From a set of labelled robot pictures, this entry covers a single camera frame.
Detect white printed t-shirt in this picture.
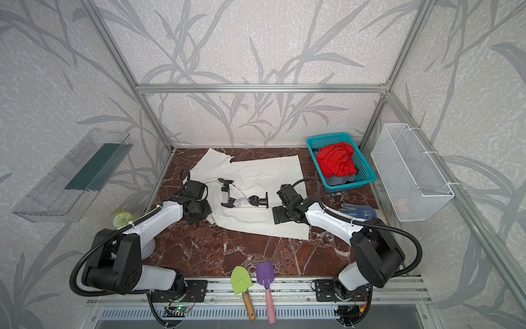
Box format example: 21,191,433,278
190,149,310,240

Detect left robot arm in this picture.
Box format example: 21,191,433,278
69,180,212,297

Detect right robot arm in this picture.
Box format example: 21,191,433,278
272,185,405,299

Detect grey t-shirt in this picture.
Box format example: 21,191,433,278
325,175,356,186

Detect red t-shirt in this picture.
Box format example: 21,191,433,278
315,142,357,178

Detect purple toy shovel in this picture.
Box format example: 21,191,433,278
256,262,276,324

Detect blue dotted work glove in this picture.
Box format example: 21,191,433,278
338,203,377,220

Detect potted artificial flowers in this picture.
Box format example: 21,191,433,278
112,210,156,260

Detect teal plastic basket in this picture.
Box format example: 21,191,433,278
305,132,377,193

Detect green toy shovel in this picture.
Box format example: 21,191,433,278
230,266,257,322

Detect small green circuit board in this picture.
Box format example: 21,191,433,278
163,306,193,318

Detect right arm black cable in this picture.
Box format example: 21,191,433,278
291,177,424,326

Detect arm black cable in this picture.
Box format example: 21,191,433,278
68,168,192,328
291,177,424,326

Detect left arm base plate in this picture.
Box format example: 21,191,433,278
151,280,208,303

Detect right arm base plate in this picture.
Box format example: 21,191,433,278
311,279,373,304

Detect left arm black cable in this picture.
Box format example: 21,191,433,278
68,168,192,328

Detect aluminium front rail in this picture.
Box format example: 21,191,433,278
85,276,432,307

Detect aluminium frame crossbar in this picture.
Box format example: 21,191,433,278
136,84,387,94

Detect white wire mesh basket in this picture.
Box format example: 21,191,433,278
371,123,455,222

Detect clear plastic wall shelf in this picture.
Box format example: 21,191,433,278
12,128,134,223

